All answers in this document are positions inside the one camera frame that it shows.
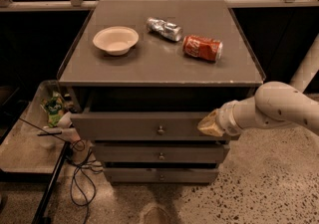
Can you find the clear plastic bin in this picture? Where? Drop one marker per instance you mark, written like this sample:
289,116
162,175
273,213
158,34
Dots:
23,150

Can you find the green snack bag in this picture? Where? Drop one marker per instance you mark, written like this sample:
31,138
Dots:
54,108

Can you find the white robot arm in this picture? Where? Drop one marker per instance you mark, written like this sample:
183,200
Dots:
274,104

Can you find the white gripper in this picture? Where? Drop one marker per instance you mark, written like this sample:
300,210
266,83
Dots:
225,118

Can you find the grey bottom drawer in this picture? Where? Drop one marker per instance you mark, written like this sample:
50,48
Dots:
160,175

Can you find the white paper bowl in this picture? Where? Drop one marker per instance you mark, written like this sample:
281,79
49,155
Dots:
116,41

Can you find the grey drawer cabinet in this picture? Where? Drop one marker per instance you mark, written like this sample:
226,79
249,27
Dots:
155,75

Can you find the red cola can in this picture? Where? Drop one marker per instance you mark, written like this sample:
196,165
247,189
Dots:
202,48

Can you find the black stick tool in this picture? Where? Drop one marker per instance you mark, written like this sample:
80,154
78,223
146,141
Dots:
46,133

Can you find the grey top drawer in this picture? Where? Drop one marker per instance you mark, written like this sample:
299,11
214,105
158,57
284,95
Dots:
141,126

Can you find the grey middle drawer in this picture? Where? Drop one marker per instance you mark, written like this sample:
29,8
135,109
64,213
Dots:
162,153

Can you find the crushed silver can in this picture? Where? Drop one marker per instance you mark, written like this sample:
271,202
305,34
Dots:
165,28

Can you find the white cup in bin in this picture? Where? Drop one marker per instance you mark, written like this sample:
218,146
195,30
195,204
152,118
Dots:
65,120

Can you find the grey drawer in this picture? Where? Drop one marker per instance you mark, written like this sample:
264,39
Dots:
141,126
160,175
162,153

